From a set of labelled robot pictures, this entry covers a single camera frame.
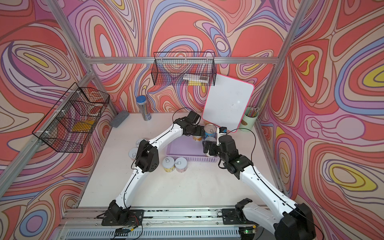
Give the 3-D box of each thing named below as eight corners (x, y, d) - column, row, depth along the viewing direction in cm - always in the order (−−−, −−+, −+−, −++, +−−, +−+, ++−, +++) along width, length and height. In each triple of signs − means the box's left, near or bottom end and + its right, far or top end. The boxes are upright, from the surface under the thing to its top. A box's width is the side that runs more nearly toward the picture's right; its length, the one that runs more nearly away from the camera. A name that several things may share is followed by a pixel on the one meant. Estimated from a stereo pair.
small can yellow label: (163, 173, 91) (161, 167, 86) (164, 162, 96) (163, 156, 91) (174, 173, 91) (173, 167, 86) (175, 162, 96) (174, 156, 91)
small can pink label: (175, 172, 91) (174, 168, 86) (176, 161, 95) (175, 157, 91) (187, 172, 91) (186, 168, 86) (187, 161, 95) (187, 157, 91)
